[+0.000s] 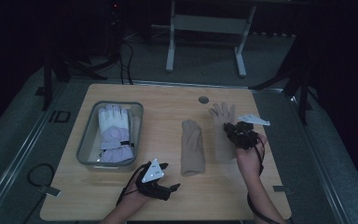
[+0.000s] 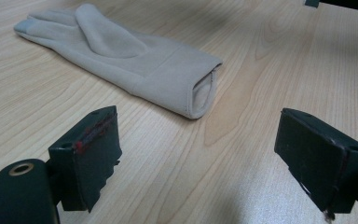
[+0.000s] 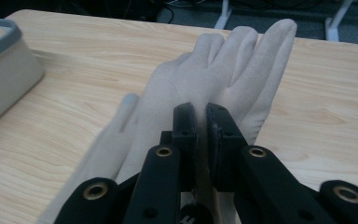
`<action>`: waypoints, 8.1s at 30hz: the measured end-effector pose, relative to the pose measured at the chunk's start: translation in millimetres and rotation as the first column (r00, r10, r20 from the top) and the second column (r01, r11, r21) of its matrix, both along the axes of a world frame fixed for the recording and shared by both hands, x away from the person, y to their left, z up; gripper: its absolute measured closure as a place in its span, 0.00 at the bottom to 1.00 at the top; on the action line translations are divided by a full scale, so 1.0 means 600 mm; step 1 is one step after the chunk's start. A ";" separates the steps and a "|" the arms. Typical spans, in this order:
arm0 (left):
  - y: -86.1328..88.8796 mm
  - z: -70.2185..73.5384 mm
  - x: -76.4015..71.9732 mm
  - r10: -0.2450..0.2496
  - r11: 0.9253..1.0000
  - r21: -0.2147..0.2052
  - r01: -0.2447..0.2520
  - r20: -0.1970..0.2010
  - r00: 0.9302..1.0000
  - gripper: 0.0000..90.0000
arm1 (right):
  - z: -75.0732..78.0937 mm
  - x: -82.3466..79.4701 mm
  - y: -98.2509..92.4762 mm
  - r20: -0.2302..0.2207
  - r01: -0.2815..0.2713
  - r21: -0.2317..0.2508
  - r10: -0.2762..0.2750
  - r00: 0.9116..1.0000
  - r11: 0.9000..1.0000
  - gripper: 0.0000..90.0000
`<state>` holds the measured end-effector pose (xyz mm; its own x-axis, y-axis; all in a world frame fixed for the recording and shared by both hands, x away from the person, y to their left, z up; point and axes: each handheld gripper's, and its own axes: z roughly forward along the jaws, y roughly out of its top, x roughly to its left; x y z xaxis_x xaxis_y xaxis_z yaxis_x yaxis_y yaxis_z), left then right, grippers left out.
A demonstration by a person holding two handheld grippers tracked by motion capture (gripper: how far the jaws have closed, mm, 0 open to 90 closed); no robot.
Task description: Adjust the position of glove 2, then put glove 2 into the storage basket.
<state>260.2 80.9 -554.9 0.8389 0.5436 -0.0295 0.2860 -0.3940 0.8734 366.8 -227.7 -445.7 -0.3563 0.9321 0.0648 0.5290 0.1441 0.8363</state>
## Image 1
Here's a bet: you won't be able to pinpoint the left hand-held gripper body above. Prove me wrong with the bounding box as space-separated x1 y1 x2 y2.
135 158 172 202

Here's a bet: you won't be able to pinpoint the hand-held gripper black cable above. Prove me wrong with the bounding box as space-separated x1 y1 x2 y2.
117 161 153 207
246 136 282 224

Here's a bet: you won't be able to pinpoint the right hand-held gripper black cable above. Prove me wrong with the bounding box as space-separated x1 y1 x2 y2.
246 136 282 224

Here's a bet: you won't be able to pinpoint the grey plastic basin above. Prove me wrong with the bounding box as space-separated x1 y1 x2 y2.
76 100 145 173

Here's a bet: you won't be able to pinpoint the person's right hand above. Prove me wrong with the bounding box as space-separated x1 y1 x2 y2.
235 133 268 183

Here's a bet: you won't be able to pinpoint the black hanging cables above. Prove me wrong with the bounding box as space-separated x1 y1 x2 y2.
117 38 135 86

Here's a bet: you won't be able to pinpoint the person's left hand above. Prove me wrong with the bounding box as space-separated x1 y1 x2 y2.
121 179 154 207

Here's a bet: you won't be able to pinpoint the dark equipment rack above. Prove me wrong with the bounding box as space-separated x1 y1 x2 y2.
104 0 126 64

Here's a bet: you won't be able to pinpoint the black floor cable loop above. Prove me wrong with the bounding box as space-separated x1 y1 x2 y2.
26 162 56 189

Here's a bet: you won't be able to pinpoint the black tripod stand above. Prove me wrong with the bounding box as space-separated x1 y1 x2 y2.
34 46 108 112
249 34 314 126

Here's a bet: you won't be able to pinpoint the grey tape strip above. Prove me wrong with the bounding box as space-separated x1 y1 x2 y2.
38 185 62 198
272 185 295 194

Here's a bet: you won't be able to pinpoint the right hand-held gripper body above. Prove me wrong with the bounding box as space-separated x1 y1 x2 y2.
227 114 271 151

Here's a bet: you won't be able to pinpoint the metal floor rail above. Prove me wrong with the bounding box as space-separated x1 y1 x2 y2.
0 81 71 222
287 90 352 224

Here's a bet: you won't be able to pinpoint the left hand-held gripper black cable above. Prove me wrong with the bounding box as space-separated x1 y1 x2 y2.
117 161 153 207

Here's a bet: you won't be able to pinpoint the white desk frame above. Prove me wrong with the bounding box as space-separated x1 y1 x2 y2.
165 0 257 78

